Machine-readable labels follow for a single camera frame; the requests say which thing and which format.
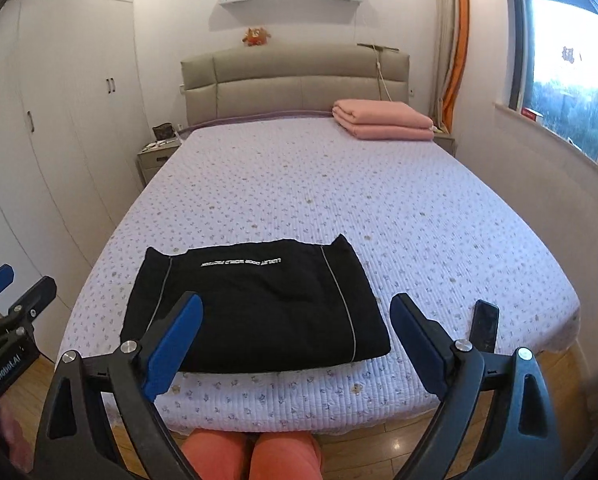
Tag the grey nightstand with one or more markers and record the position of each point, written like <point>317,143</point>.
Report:
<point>154,162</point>
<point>446,142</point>

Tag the red box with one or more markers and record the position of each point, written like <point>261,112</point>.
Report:
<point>530,115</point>

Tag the orange curtain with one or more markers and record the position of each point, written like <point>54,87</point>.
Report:
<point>461,35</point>

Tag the black hooded jacket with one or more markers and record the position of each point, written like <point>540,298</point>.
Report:
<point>259,300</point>

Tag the beige padded headboard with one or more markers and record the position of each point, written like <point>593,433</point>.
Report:
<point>279,80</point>

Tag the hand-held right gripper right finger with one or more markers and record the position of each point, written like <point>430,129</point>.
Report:
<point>421,345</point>

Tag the pink folded blanket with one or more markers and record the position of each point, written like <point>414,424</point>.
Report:
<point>384,117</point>

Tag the patterned small box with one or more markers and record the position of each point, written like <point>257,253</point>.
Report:
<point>164,131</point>

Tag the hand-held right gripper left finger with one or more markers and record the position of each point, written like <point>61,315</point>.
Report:
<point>171,345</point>

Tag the floral quilted bedspread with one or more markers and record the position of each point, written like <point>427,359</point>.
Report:
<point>329,200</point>

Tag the person's leg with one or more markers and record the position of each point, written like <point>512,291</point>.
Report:
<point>216,457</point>
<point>286,457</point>

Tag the orange plush toy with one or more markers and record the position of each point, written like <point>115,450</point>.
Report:
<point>255,36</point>

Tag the dark framed window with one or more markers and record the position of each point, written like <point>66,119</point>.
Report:
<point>569,70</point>

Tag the person's left leg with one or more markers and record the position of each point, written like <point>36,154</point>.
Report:
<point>216,457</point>

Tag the person's right leg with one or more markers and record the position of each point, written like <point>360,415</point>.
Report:
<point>286,457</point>

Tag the beige curtain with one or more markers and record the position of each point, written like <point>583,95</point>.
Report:
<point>444,35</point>

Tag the white wardrobe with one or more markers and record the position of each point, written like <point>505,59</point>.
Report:
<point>54,110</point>

